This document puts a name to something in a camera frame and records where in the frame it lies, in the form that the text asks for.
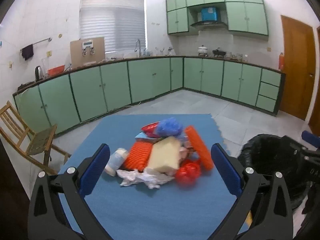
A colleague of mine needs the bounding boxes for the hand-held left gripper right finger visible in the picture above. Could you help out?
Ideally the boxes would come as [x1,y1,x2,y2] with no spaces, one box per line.
[211,143,293,240]

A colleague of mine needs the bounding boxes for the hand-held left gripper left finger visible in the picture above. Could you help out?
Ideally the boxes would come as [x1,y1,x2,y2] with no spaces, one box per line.
[27,143,111,240]

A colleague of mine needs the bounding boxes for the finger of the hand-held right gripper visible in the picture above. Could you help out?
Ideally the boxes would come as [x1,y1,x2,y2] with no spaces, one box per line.
[282,135,313,163]
[301,130,320,148]

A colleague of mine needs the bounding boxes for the black trash bin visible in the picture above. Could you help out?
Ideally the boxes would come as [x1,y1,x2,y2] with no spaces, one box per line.
[237,134,315,210]

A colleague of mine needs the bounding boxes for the long orange foam net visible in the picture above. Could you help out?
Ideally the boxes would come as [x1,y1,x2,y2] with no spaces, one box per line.
[184,125,214,170]

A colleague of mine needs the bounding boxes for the red plastic bag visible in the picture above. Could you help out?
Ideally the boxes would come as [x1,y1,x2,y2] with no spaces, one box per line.
[175,159,201,186]

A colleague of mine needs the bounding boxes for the wide orange foam net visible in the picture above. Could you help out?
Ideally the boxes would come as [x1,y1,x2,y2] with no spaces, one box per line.
[122,141,153,172]

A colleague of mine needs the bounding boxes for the pink plastic wrapper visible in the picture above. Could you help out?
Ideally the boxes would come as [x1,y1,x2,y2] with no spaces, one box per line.
[178,140,198,162]

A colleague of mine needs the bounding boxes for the white tissue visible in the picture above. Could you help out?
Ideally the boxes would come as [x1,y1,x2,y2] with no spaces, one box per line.
[116,169,175,189]

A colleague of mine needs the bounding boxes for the colourful printed wrapper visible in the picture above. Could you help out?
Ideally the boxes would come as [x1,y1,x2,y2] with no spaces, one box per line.
[134,132,158,144]

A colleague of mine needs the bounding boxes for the beige sponge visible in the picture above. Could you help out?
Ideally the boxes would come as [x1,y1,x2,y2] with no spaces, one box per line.
[146,136,181,175]

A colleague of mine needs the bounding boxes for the red foil packet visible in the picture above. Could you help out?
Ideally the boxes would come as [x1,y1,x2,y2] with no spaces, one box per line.
[141,121,160,138]

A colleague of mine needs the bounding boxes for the blue mesh bath ball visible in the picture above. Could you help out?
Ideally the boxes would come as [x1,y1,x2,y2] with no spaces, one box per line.
[156,118,183,137]

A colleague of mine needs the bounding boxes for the wooden door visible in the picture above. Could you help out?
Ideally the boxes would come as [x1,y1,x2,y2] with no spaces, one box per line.
[279,15,317,121]
[309,25,320,133]

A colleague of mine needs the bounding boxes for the wooden chair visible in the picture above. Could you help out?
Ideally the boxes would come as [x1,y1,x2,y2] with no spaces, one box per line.
[0,100,72,175]

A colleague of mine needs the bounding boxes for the blue foam mat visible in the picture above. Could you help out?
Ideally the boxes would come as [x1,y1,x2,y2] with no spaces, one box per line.
[58,114,252,240]

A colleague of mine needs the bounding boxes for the green lower kitchen cabinets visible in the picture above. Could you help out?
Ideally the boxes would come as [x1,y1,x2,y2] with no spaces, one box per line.
[12,56,286,137]

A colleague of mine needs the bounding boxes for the green kitchen cabinets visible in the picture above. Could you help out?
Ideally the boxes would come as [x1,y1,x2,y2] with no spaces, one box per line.
[165,0,269,39]
[12,56,286,137]

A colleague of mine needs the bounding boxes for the red basin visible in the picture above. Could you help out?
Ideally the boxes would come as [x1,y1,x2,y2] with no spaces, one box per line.
[47,65,66,77]

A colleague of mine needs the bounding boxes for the cardboard box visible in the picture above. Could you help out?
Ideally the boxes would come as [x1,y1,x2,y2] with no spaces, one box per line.
[70,37,105,68]

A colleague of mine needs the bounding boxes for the white water purifier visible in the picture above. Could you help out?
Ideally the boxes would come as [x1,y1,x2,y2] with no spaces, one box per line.
[81,41,97,55]

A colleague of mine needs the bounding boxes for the dark towel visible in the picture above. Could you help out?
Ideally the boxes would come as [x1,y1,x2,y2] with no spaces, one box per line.
[21,44,34,60]

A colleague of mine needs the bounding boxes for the green upper kitchen cabinets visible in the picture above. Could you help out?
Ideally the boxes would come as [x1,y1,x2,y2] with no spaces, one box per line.
[165,0,269,39]

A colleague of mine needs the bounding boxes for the range hood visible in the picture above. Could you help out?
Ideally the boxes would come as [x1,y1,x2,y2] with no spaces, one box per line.
[189,21,227,28]

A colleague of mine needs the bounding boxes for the white window blind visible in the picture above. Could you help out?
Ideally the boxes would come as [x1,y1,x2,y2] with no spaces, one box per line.
[79,0,146,53]

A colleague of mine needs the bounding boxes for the blue box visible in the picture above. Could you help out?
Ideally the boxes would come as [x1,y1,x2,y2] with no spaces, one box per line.
[201,7,217,21]

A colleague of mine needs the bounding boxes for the metal towel rail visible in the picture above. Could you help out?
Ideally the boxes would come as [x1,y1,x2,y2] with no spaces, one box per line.
[20,37,52,53]

